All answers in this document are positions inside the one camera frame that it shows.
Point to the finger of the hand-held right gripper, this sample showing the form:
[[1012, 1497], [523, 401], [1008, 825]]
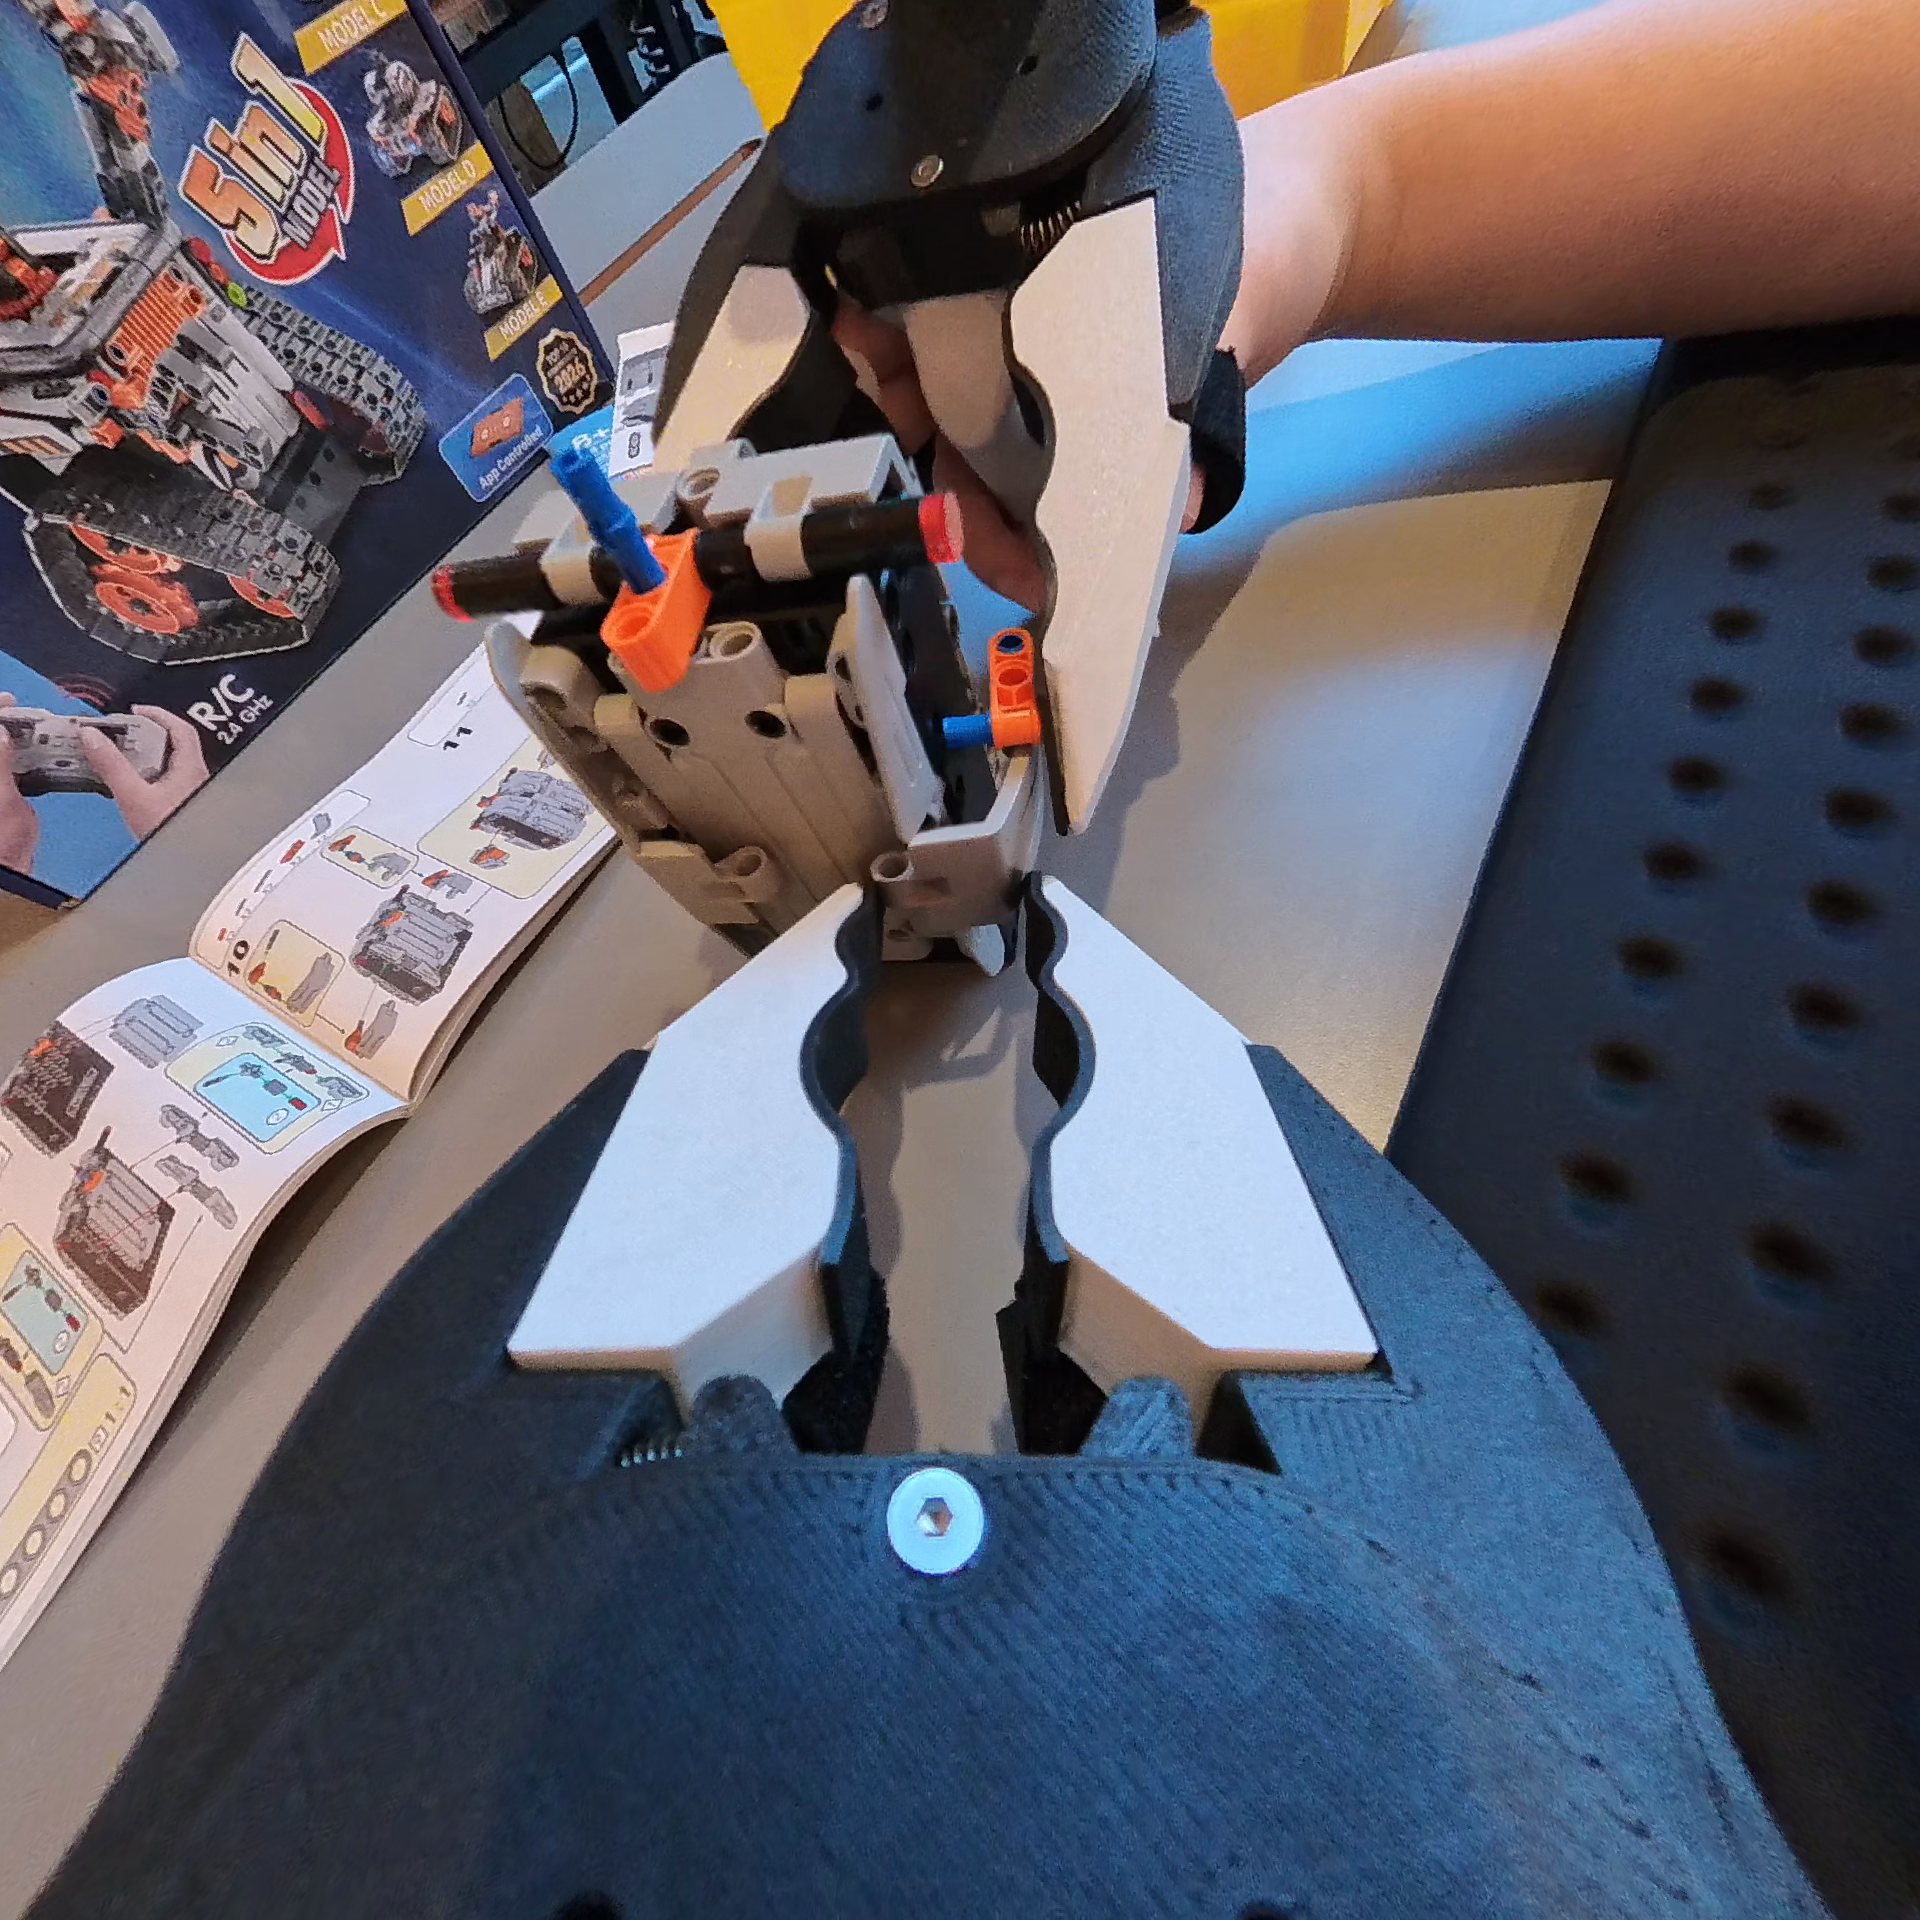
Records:
[[744, 360], [1119, 493]]

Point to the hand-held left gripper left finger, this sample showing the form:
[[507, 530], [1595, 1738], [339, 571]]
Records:
[[690, 1200]]

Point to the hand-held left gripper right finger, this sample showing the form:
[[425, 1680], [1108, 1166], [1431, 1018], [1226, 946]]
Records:
[[1200, 1200]]

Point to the grey brick robot assembly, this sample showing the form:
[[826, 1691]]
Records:
[[751, 720]]

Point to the small grey panel orange connector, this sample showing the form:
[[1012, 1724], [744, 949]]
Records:
[[961, 869]]

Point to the person's right forearm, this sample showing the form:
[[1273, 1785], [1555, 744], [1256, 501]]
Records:
[[1576, 195]]

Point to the grey desk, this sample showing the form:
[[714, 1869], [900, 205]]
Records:
[[1348, 674]]

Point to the person's right hand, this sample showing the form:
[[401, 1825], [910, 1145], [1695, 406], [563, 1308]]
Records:
[[886, 374]]

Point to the blue manual booklet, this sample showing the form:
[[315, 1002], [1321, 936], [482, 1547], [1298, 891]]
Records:
[[609, 434]]

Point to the yellow plastic bin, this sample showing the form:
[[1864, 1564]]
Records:
[[764, 44]]

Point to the open instruction booklet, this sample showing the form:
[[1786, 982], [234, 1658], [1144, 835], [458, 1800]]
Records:
[[225, 1049]]

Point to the blue robot kit box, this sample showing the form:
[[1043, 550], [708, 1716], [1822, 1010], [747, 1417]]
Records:
[[225, 374]]

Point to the black perforated plastic panel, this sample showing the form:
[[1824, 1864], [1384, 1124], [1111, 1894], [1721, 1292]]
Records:
[[1723, 901]]

